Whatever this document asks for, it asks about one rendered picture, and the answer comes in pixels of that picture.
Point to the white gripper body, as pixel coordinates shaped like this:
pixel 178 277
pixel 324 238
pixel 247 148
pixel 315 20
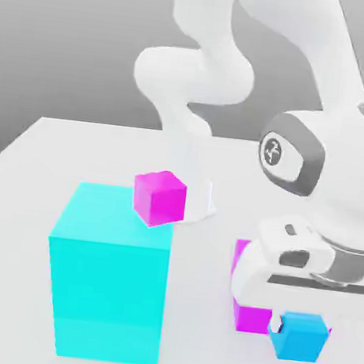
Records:
pixel 252 288

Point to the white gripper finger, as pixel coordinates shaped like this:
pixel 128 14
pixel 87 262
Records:
pixel 275 323

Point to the small blue cube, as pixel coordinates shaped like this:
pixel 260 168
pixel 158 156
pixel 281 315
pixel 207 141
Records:
pixel 299 338

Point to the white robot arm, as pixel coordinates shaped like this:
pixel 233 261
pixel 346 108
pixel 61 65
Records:
pixel 210 70

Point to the small magenta cube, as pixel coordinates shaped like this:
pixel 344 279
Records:
pixel 159 198

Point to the large magenta box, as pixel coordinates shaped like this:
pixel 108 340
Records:
pixel 250 319

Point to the large cyan box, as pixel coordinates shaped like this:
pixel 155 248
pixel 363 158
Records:
pixel 107 281

